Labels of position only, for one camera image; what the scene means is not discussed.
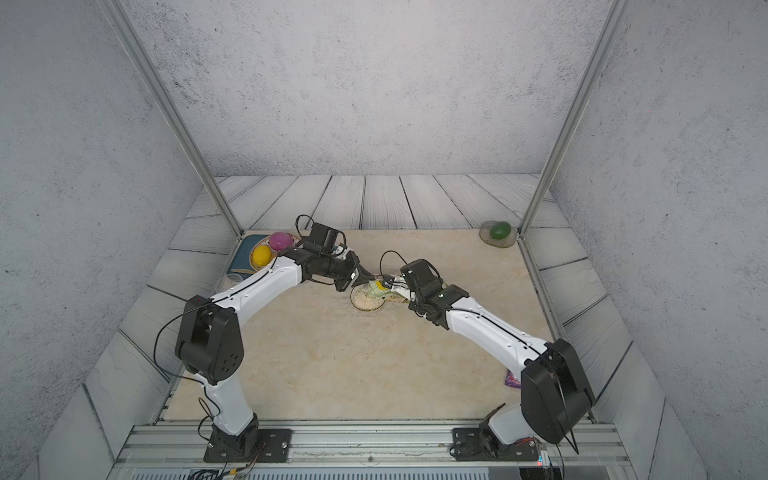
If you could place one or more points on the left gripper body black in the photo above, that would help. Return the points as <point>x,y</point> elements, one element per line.
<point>342,271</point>

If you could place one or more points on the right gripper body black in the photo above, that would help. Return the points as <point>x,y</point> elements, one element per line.
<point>417,304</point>

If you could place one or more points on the green oats bag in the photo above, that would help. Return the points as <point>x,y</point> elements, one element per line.
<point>389,295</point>

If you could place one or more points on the white patterned breakfast bowl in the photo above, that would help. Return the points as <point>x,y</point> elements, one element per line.
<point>375,290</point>

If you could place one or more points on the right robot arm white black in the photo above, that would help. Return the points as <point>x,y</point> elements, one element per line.
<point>554,390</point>

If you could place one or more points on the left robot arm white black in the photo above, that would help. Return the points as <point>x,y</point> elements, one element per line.
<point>209,341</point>

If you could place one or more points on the poured oats pile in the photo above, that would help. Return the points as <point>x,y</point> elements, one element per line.
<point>361,299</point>

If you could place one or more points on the magenta toy fruit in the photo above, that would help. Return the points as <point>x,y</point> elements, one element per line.
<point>280,241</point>

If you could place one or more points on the yellow toy lemon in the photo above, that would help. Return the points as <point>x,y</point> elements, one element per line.
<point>261,255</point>

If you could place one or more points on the teal placemat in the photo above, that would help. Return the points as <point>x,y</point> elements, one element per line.
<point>241,262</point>

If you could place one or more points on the grey stone dish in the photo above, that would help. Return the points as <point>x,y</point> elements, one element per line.
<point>484,236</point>

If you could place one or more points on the clear drinking glass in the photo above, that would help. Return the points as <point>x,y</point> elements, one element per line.
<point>227,282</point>

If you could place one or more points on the green toy avocado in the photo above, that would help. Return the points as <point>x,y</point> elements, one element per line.
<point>500,231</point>

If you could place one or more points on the purple Fox's candy bag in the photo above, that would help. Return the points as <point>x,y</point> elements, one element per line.
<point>512,381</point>

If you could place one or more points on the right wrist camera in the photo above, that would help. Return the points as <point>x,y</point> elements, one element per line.
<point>398,286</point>

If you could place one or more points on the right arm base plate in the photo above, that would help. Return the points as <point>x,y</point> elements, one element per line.
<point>480,444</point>

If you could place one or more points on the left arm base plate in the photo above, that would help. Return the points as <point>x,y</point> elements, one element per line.
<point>252,445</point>

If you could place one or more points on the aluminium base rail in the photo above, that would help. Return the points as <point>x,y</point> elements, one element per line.
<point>384,449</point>

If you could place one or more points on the left aluminium frame post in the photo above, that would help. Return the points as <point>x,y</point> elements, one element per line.
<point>131,43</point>

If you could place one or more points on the aluminium frame post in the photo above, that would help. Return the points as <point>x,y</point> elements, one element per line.
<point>131,43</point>
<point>595,65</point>

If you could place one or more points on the right aluminium frame post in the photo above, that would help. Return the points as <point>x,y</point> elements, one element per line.
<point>595,65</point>

